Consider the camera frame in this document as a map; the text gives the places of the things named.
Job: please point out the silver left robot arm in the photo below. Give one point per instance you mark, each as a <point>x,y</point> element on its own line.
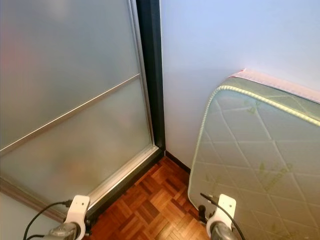
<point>62,233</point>

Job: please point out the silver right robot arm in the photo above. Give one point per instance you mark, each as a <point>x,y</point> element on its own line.
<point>222,234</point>

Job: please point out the dark wooden skirting board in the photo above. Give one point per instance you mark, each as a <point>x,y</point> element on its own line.
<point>177,161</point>

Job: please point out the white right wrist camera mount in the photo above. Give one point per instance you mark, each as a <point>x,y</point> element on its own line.
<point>225,206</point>

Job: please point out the dark door frame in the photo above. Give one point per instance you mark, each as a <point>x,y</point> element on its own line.
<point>151,75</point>

